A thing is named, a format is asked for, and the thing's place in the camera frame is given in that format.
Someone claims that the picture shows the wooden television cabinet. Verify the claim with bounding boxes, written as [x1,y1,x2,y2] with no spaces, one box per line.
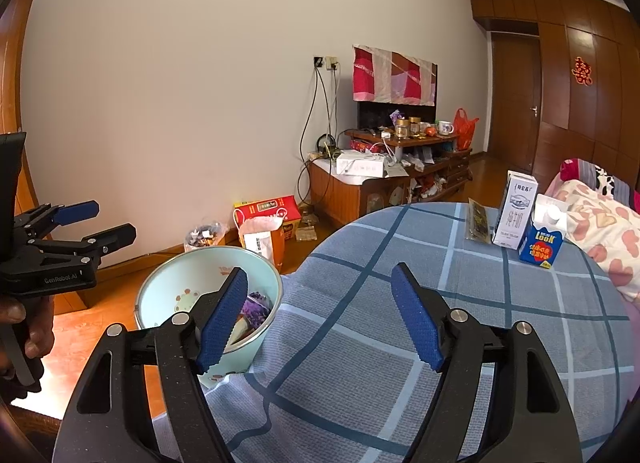
[306,127,473,226]

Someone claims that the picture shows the dark snack packet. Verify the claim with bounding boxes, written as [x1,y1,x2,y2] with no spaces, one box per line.
[466,198,491,244]

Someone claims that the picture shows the brown wooden wardrobe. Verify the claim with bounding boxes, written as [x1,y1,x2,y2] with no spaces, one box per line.
[467,0,640,194]

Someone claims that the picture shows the black cables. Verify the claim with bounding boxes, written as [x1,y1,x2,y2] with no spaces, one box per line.
[297,68,346,206]

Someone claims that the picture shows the orange white paper bag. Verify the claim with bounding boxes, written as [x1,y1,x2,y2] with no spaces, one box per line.
[239,217,286,271]

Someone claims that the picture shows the pink patchwork cover cloth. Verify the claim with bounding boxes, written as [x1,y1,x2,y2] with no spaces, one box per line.
[352,45,438,106]

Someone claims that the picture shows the white flat box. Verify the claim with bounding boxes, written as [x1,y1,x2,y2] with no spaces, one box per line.
[336,153,388,178]

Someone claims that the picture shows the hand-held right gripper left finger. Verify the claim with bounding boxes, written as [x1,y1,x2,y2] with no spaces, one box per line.
[51,267,249,463]

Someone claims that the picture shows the white milk carton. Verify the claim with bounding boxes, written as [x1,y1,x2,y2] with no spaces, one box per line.
[492,170,538,249]

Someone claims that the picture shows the blue plaid tablecloth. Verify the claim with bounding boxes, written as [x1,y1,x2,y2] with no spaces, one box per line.
[152,202,633,463]

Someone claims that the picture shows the blue milk carton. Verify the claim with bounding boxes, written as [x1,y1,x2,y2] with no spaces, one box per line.
[518,194,568,269]

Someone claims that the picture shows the black television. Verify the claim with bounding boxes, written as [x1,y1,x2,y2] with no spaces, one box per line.
[356,101,437,131]

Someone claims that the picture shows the purple wrapper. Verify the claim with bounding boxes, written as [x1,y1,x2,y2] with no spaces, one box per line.
[241,291,273,329]

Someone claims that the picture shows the red cardboard box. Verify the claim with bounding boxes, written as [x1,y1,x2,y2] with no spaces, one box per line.
[233,195,302,239]

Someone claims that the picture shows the wooden door with hinge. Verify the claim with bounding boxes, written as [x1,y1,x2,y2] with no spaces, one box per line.
[0,0,56,316]

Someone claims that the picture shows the brown wooden door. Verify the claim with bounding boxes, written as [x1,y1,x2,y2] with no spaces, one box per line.
[487,30,543,171]

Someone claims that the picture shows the cow print pillow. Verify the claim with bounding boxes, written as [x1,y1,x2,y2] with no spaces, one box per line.
[559,158,640,214]

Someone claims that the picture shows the light blue trash bin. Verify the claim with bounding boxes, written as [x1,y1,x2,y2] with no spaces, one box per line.
[135,245,284,390]

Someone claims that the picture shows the person's left hand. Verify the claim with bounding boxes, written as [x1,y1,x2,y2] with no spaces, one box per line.
[0,293,55,369]

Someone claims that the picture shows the small full waste basket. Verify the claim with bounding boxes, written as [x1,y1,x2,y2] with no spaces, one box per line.
[184,224,223,254]

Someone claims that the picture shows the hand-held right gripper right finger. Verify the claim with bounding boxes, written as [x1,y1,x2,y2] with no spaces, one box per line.
[391,263,583,463]

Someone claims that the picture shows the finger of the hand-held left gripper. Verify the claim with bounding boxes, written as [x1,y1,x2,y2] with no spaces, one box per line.
[12,200,100,244]
[22,223,137,266]

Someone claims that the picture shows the red paper decoration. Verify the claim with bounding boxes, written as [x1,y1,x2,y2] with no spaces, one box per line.
[571,56,598,86]

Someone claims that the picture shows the orange plastic bag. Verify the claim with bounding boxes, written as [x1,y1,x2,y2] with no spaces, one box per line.
[453,109,480,151]

